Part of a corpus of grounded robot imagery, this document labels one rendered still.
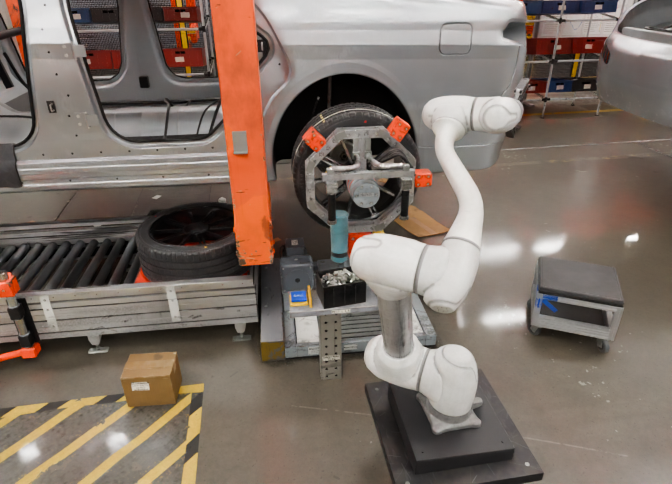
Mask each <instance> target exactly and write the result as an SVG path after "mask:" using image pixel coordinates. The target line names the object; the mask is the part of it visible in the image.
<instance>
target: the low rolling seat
mask: <svg viewBox="0 0 672 484"><path fill-rule="evenodd" d="M623 304H624V298H623V295H622V291H621V287H620V284H619V280H618V276H617V272H616V269H615V268H614V267H610V266H603V265H597V264H590V263H584V262H577V261H571V260H564V259H558V258H551V257H545V256H540V257H539V258H538V261H537V264H536V269H535V274H534V278H533V283H532V288H531V299H529V300H528V301H527V306H528V308H529V309H531V322H530V323H528V330H529V332H530V333H531V334H533V335H538V334H540V333H541V328H542V327H543V328H548V329H554V330H559V331H564V332H569V333H574V334H579V335H584V336H590V337H595V338H597V342H596V346H597V348H598V350H599V351H600V352H601V353H606V352H608V351H609V348H610V346H609V343H608V340H611V341H614V338H615V335H616V332H617V329H618V326H619V322H620V319H621V316H622V313H623V310H624V308H623ZM612 312H614V314H612Z"/></svg>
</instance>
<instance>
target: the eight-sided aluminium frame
mask: <svg viewBox="0 0 672 484"><path fill-rule="evenodd" d="M356 134H358V135H356ZM366 137H371V138H383V139H384V140H385V141H386V142H387V143H388V144H389V145H390V146H391V147H392V148H399V149H401V150H402V151H403V153H404V154H405V155H406V157H407V158H408V160H409V161H410V163H411V164H412V165H413V169H414V170H415V168H416V159H415V158H414V156H413V155H412V154H411V153H410V152H409V151H408V150H407V149H406V148H405V147H404V146H403V145H402V144H401V143H400V142H398V141H397V140H396V139H395V138H393V137H392V136H390V132H389V131H388V130H387V129H386V128H385V127H384V126H366V127H341V128H336V129H335V130H334V131H332V133H331V134H330V135H329V136H328V137H327V138H326V144H325V145H324V146H323V147H322V148H321V149H320V150H319V151H318V152H317V153H316V152H315V151H314V152H313V153H312V154H311V155H310V156H308V158H307V159H306V160H305V180H306V204H307V208H308V209H310V210H311V212H313V213H314V214H316V215H317V216H318V217H319V218H320V219H322V220H323V221H324V222H325V223H326V224H327V219H328V211H327V210H326V209H325V208H324V207H322V206H321V205H320V204H319V203H318V202H317V201H315V182H314V167H315V166H316V165H317V164H318V163H319V162H320V161H321V160H322V159H323V158H324V157H325V156H326V155H327V154H328V153H329V152H330V151H331V150H332V149H333V148H334V147H335V146H336V145H337V144H338V143H339V142H340V141H341V140H342V139H353V138H359V139H360V138H366ZM411 178H412V184H413V185H412V189H409V190H410V194H409V206H410V204H411V203H412V202H413V198H414V182H415V176H414V177H411ZM400 213H401V197H400V198H399V199H398V200H396V201H395V202H394V203H393V204H392V205H391V206H390V207H389V208H388V209H387V210H386V211H385V212H384V213H383V214H382V215H381V216H379V217H378V218H377V219H375V220H359V221H348V233H358V232H373V231H376V232H377V231H382V230H383V229H384V228H386V226H387V225H388V224H389V223H391V222H392V221H393V220H394V219H395V218H396V217H397V216H398V215H399V214H400Z"/></svg>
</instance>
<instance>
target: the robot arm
mask: <svg viewBox="0 0 672 484"><path fill-rule="evenodd" d="M529 81H530V79H527V78H522V79H521V81H520V82H519V84H518V86H517V87H516V88H515V89H514V94H516V95H515V96H514V97H513V98H508V97H499V96H497V97H469V96H443V97H438V98H435V99H432V100H430V101H429V102H428V103H427V104H426V105H425V106H424V108H423V112H422V119H423V122H424V124H425V125H426V126H427V127H428V128H430V129H432V130H433V132H434V134H435V135H436V137H435V151H436V155H437V158H438V160H439V162H440V164H441V166H442V168H443V170H444V172H445V174H446V176H447V178H448V180H449V182H450V184H451V186H452V188H453V190H454V192H455V194H456V196H457V198H458V201H459V212H458V215H457V217H456V219H455V221H454V223H453V225H452V226H451V228H450V230H449V232H448V233H447V235H446V237H445V238H444V240H443V243H442V245H441V246H434V245H427V244H424V243H421V242H418V241H416V240H413V239H409V238H405V237H401V236H396V235H390V234H369V235H364V236H363V237H361V238H359V239H358V240H357V241H356V242H355V244H354V246H353V249H352V252H351V255H350V266H351V269H352V271H353V272H354V273H355V274H356V275H357V276H358V277H359V278H360V279H363V280H365V282H366V283H367V284H368V285H369V287H370V288H371V289H372V290H373V292H374V293H375V294H376V295H377V300H378V308H379V313H380V321H381V329H382V335H378V336H376V337H374V338H372V339H371V340H370V341H369V343H368V344H367V347H366V349H365V354H364V361H365V364H366V366H367V368H368V369H369V370H370V371H371V372H372V373H373V374H374V375H375V376H377V377H378V378H380V379H382V380H384V381H387V382H389V383H392V384H395V385H397V386H400V387H404V388H407V389H411V390H415V391H418V392H420V393H417V395H416V399H417V400H418V401H419V403H420V404H421V406H422V408H423V410H424V412H425V414H426V416H427V418H428V420H429V422H430V424H431V428H432V432H433V433H434V434H436V435H439V434H441V433H443V432H447V431H453V430H459V429H464V428H471V427H473V428H479V427H480V426H481V420H480V419H479V418H478V417H477V416H476V415H475V413H474V412H473V409H475V408H477V407H480V406H482V405H483V402H482V399H481V398H479V397H475V394H476V390H477V384H478V369H477V365H476V361H475V358H474V356H473V355H472V353H471V352H470V351H469V350H467V349H466V348H464V347H462V346H459V345H454V344H449V345H444V346H442V347H440V348H438V349H429V348H426V347H423V346H422V344H421V343H420V342H419V341H418V339H417V337H416V336H415V335H414V334H413V322H412V293H416V294H419V295H422V296H424V298H423V300H424V302H425V303H426V305H427V306H428V307H430V308H431V309H432V310H434V311H436V312H439V313H452V312H454V311H455V310H456V309H457V308H458V307H459V306H460V305H461V304H462V302H463V301H464V300H465V298H466V297H467V295H468V293H469V291H470V289H471V287H472V285H473V282H474V279H475V276H476V273H477V270H478V265H479V258H480V252H481V237H482V226H483V215H484V210H483V201H482V198H481V195H480V192H479V190H478V188H477V186H476V184H475V183H474V181H473V180H472V178H471V176H470V175H469V173H468V172H467V170H466V169H465V167H464V165H463V164H462V162H461V161H460V159H459V157H458V156H457V154H456V153H455V150H454V142H455V141H458V140H460V139H462V138H463V136H464V135H465V134H466V133H468V131H481V132H487V133H491V134H493V133H494V134H500V133H505V132H506V137H509V138H514V137H515V136H514V133H516V130H518V129H520V128H521V126H520V125H517V124H518V122H519V121H520V120H521V119H522V116H523V113H524V107H523V105H522V103H523V97H524V95H525V92H526V90H531V89H532V87H531V85H530V84H528V83H529Z"/></svg>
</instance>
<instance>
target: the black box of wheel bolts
mask: <svg viewBox="0 0 672 484"><path fill-rule="evenodd" d="M316 288H317V295H318V297H319V299H320V301H321V304H322V306H323V308H324V309H329V308H335V307H340V306H346V305H352V304H357V303H363V302H366V282H365V280H363V279H360V278H359V277H358V276H357V275H356V274H355V273H354V272H353V271H352V269H351V266H349V267H343V268H336V269H330V270H323V271H317V272H316Z"/></svg>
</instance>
